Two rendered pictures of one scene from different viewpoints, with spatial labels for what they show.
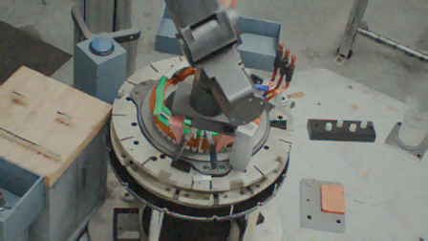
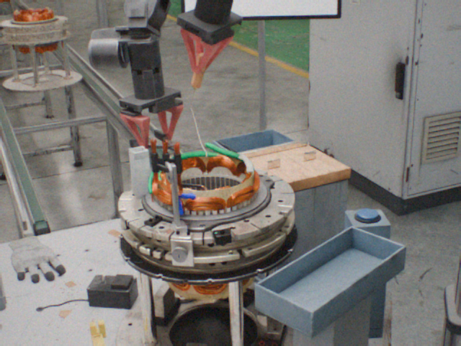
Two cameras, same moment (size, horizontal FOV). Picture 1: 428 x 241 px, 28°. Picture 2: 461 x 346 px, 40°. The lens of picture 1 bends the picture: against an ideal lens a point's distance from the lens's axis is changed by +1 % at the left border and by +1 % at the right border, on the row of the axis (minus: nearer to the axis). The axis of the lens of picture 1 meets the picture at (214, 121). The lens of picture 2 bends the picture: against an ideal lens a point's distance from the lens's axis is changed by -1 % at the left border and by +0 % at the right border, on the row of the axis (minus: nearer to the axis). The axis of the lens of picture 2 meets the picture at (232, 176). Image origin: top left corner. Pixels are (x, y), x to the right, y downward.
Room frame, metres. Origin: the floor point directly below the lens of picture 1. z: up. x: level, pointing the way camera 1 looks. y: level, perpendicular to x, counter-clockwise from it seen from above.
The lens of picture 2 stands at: (1.85, -0.69, 1.58)
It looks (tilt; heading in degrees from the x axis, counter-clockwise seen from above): 23 degrees down; 136
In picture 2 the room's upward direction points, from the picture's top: 2 degrees counter-clockwise
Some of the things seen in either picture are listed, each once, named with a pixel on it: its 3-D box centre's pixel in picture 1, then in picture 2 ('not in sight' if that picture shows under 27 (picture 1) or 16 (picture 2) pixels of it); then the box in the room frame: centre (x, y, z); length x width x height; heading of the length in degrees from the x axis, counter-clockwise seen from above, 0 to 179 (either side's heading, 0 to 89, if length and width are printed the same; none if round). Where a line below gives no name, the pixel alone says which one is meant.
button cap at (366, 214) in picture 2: (101, 45); (367, 214); (1.26, 0.24, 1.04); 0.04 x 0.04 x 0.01
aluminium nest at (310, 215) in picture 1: (322, 204); not in sight; (1.17, -0.25, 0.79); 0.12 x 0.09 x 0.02; 3
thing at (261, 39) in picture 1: (211, 79); (330, 339); (1.34, 0.02, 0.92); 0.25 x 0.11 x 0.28; 90
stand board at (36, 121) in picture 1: (35, 122); (287, 166); (1.01, 0.30, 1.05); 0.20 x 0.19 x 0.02; 161
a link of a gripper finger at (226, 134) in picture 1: (213, 128); (146, 124); (0.92, 0.00, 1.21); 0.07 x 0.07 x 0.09; 0
